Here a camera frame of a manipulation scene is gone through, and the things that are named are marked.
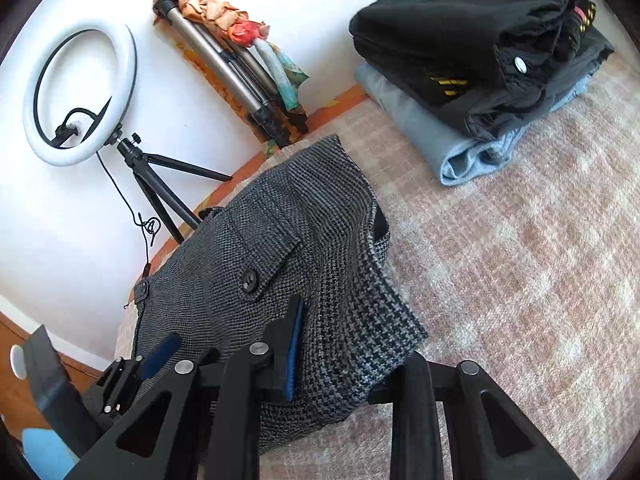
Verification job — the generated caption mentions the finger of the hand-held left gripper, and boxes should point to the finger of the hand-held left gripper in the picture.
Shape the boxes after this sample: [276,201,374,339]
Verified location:
[82,332,182,433]

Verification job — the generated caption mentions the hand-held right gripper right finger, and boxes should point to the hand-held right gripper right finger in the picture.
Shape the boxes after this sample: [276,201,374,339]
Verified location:
[369,351,572,480]

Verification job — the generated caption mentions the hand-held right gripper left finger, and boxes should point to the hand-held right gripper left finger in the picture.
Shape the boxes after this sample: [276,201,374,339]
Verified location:
[65,294,305,480]

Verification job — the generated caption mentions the grey houndstooth pants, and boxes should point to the grey houndstooth pants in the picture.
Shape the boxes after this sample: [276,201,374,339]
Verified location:
[131,135,429,453]

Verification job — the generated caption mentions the black folded pants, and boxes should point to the black folded pants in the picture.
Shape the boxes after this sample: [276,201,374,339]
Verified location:
[349,0,615,142]

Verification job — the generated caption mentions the white round knob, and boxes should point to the white round knob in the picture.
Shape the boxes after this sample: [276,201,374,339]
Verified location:
[10,345,29,381]

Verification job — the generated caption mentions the brown wooden cabinet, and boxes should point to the brown wooden cabinet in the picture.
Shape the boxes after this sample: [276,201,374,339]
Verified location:
[0,312,103,443]

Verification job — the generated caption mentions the light blue cloth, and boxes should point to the light blue cloth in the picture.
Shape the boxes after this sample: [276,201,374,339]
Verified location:
[19,427,80,480]

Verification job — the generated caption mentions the small black tripod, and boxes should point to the small black tripod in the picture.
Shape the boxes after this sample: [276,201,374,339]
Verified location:
[116,132,234,246]

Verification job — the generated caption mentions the beige checked blanket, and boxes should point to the beige checked blanket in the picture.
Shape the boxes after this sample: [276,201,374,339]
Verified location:
[260,55,640,480]

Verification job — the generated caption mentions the light blue folded jeans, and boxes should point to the light blue folded jeans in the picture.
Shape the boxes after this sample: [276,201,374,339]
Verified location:
[355,62,591,186]

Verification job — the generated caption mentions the silver folded tripod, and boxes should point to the silver folded tripod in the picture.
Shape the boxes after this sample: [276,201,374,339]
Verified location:
[152,0,308,148]

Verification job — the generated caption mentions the floral patterned scarf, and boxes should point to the floral patterned scarf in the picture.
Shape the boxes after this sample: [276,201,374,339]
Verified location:
[153,0,310,116]

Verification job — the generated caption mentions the thin black cable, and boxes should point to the thin black cable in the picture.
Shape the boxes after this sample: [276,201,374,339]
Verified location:
[95,147,161,277]

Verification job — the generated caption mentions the white ring light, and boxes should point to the white ring light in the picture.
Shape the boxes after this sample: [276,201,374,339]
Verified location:
[22,20,138,167]

